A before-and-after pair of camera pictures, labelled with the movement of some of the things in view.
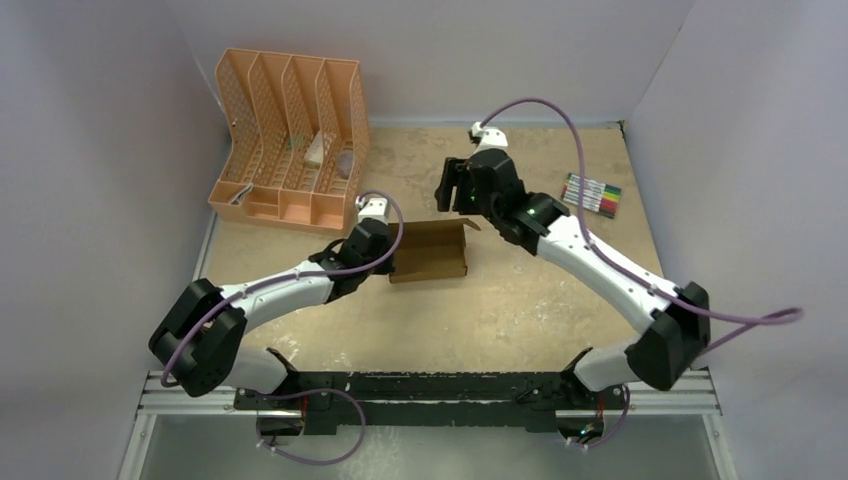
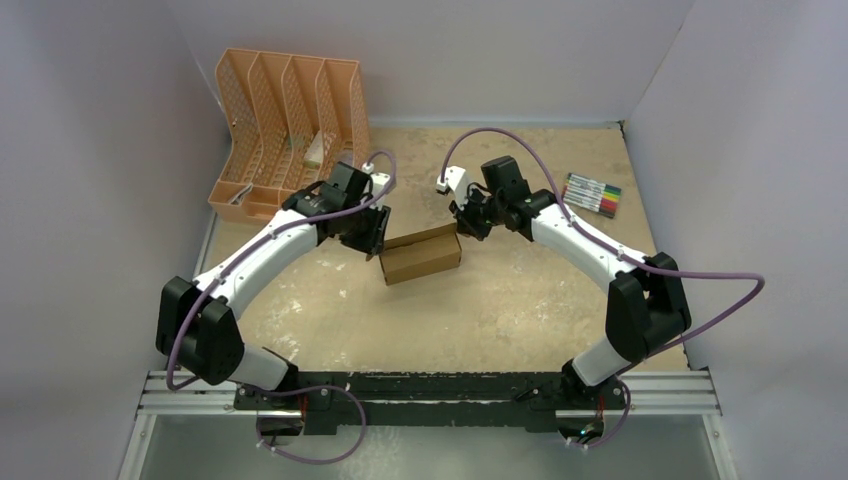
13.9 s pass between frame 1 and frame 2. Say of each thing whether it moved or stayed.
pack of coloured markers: stayed
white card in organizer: stayed
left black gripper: moved
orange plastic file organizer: stayed
